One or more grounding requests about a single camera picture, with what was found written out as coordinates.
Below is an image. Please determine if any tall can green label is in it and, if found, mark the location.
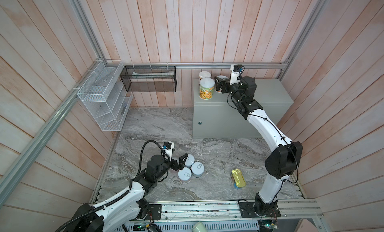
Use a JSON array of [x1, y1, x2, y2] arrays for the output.
[[199, 78, 215, 100]]

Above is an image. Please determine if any yellow can white lid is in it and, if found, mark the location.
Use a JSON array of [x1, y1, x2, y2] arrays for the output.
[[199, 71, 212, 81]]

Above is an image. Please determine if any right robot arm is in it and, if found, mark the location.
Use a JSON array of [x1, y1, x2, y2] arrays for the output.
[[215, 76, 303, 217]]

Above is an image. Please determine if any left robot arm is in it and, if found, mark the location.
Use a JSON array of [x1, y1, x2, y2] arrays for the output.
[[56, 140, 188, 232]]

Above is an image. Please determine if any silver can pull tab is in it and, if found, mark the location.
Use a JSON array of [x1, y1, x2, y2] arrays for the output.
[[185, 154, 195, 168]]

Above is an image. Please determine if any pink can white lid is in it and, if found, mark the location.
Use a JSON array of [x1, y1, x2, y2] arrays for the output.
[[178, 167, 192, 183]]

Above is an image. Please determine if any blue can pull tab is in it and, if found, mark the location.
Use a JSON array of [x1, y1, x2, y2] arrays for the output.
[[191, 162, 205, 178]]

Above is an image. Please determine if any grey metal cabinet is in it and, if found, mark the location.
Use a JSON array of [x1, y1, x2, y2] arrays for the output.
[[192, 78, 295, 140]]

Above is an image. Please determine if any yellow rectangular sardine tin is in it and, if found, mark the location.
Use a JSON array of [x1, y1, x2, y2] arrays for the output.
[[231, 169, 246, 189]]

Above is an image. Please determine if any white cup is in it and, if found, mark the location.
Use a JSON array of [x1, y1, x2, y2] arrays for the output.
[[192, 222, 208, 232]]

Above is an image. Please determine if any black mesh basket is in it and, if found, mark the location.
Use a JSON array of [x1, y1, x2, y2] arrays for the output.
[[120, 65, 177, 93]]

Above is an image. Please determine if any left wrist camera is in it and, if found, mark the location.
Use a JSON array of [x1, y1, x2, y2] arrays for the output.
[[163, 142, 175, 161]]

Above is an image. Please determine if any aluminium mounting rail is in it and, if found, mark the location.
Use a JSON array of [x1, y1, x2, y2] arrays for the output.
[[95, 198, 325, 224]]

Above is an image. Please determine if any white wire shelf rack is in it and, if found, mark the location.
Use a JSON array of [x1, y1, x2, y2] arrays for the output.
[[78, 60, 133, 132]]

